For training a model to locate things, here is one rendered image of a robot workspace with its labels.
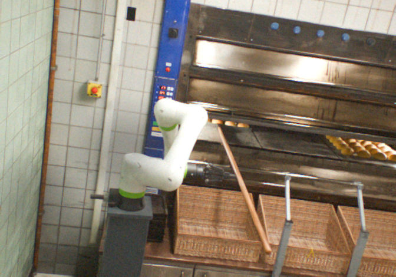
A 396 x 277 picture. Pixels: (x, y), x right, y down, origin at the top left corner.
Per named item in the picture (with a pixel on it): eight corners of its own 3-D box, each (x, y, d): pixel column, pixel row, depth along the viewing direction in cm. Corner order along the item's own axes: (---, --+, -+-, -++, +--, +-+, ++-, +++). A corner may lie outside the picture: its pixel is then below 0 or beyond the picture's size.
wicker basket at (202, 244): (170, 217, 359) (175, 182, 350) (245, 226, 366) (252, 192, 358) (172, 254, 313) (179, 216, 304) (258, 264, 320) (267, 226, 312)
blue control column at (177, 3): (137, 178, 555) (164, -19, 491) (151, 180, 557) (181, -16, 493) (124, 283, 372) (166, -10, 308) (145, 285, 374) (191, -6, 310)
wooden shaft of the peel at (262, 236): (271, 256, 216) (273, 250, 215) (264, 255, 216) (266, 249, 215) (221, 130, 378) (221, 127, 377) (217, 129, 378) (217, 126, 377)
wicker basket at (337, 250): (250, 227, 366) (257, 193, 358) (324, 236, 372) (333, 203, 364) (262, 264, 320) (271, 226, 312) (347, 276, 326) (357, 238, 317)
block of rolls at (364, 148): (317, 129, 428) (319, 124, 426) (370, 137, 433) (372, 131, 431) (342, 155, 370) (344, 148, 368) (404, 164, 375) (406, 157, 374)
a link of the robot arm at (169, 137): (157, 131, 264) (177, 131, 263) (158, 113, 269) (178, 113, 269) (164, 161, 295) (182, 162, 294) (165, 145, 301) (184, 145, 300)
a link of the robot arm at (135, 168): (145, 203, 224) (151, 164, 219) (113, 194, 227) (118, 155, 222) (154, 192, 237) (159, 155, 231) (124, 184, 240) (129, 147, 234)
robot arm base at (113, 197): (88, 208, 224) (90, 196, 222) (91, 193, 238) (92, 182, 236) (146, 213, 228) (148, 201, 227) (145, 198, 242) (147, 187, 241)
